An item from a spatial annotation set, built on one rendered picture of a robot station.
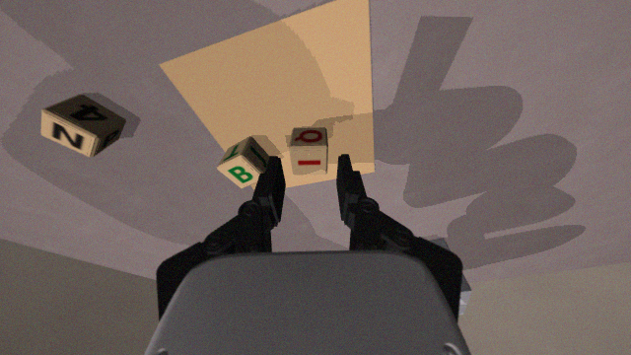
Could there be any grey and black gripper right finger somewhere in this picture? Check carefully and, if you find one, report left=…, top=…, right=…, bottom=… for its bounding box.
left=336, top=154, right=462, bottom=322

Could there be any beige letter block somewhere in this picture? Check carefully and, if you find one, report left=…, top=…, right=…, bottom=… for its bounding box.
left=289, top=127, right=328, bottom=176
left=217, top=137, right=270, bottom=188
left=40, top=95, right=126, bottom=157

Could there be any tan flat mat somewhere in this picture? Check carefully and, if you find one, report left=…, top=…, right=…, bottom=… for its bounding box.
left=159, top=0, right=375, bottom=188

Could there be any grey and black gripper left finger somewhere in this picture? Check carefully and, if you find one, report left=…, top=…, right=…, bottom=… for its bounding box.
left=156, top=156, right=286, bottom=322

